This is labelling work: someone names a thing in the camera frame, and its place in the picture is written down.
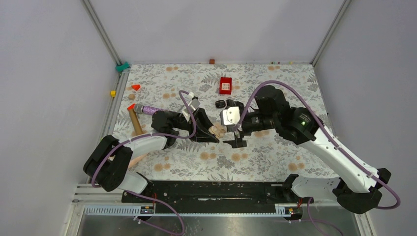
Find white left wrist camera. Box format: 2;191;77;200
180;92;200;121

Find white slotted cable duct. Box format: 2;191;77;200
84;202;291;217

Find aluminium corner rail left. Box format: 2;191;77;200
81;0;122;141

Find purple glitter microphone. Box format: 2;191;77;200
133;104;161;116

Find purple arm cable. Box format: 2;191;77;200
90;90;197;236
232;80;401;235

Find aluminium corner rail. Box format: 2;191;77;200
81;0;122;141
310;0;352;67

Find gold brown microphone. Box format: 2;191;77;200
128;109;143;135

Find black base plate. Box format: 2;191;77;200
121;180;308;214

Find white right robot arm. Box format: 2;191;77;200
220;85;391;214

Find teal block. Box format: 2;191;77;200
116;62;130;72

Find floral table mat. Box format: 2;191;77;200
113;64;335;181

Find small coloured beads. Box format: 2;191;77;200
270;61;294;65

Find aluminium corner rail right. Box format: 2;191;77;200
310;0;352;67

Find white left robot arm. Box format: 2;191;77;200
83;108;219;202

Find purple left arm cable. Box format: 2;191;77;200
90;90;197;236

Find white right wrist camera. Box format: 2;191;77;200
220;106;240;126

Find red block near microphones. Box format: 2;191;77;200
127;104;135;111

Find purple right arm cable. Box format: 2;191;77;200
232;80;401;235

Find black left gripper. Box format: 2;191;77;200
172;107;222;142

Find pink microphone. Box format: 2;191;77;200
128;154;147;169

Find black earbud charging case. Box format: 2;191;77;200
215;100;226;109

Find beige earbud charging case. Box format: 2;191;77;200
209;125;227;139

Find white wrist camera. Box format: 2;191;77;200
220;106;240;126
180;92;200;121

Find red box with label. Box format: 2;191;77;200
219;77;233;95

